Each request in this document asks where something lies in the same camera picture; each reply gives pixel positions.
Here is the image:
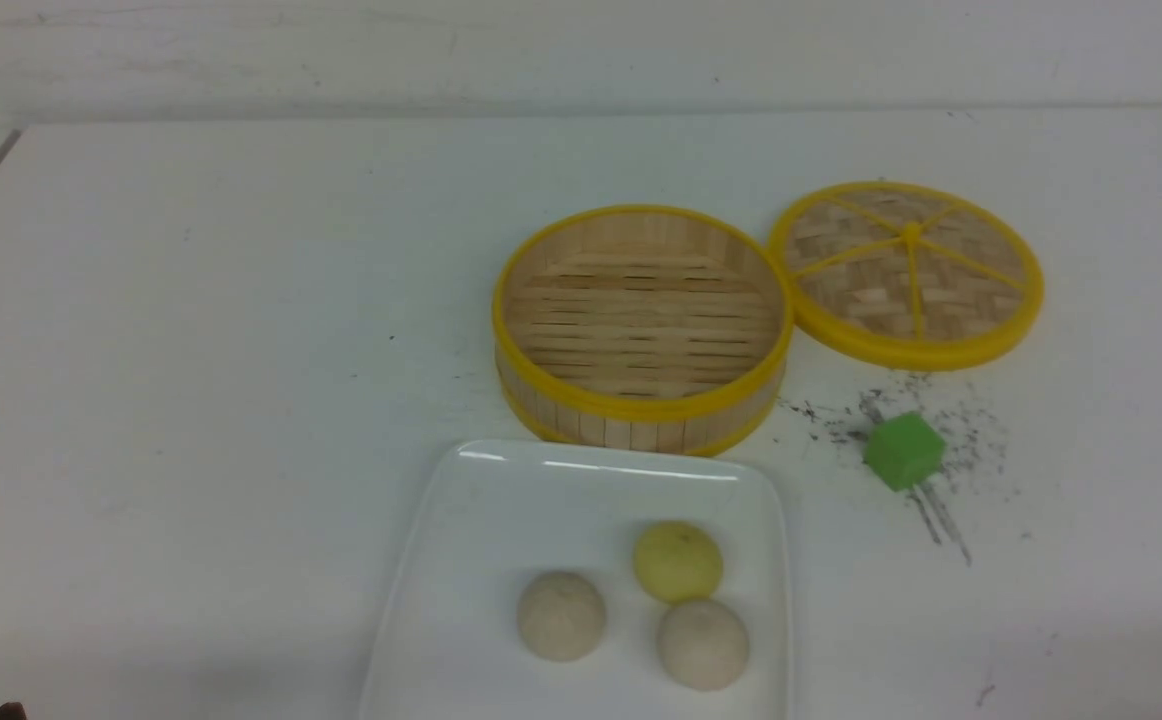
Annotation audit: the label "yellow steamed bun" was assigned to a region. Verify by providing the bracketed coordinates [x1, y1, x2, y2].
[632, 521, 726, 605]

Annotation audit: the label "white rectangular plate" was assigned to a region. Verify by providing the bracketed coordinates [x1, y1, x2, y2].
[358, 439, 792, 719]

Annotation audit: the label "white bun on plate left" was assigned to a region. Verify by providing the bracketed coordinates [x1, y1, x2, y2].
[516, 571, 607, 664]

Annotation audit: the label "white bun on plate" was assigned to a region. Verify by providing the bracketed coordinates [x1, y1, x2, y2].
[657, 600, 751, 692]
[516, 571, 607, 664]

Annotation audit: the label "white bun on plate right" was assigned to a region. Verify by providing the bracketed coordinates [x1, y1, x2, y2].
[657, 600, 751, 692]

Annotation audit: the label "yellow rimmed bamboo steamer basket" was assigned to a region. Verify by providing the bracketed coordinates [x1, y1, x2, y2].
[492, 206, 795, 456]

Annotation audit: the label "green cube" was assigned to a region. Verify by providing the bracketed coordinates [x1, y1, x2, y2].
[863, 413, 947, 494]

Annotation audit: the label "yellow rimmed bamboo steamer lid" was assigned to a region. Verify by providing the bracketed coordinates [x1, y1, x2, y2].
[768, 181, 1046, 373]

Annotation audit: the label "dark object at bottom corner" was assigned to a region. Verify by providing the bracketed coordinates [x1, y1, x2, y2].
[0, 703, 28, 720]

